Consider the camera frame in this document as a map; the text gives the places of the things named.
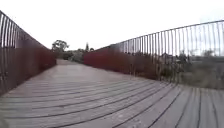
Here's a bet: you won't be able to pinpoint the red metal railing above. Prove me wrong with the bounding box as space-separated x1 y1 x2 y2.
0 9 58 97
83 19 224 91

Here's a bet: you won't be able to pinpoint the slim pointed tree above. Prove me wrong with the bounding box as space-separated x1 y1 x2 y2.
84 42 91 53

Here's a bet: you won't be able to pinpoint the grey wooden plank boardwalk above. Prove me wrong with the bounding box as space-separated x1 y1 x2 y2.
0 59 224 128

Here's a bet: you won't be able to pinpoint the broad dark tree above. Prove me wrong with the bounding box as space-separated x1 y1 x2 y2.
51 39 70 54

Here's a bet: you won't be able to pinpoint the scrub bushes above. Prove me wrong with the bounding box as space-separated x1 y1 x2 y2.
156 49 224 90

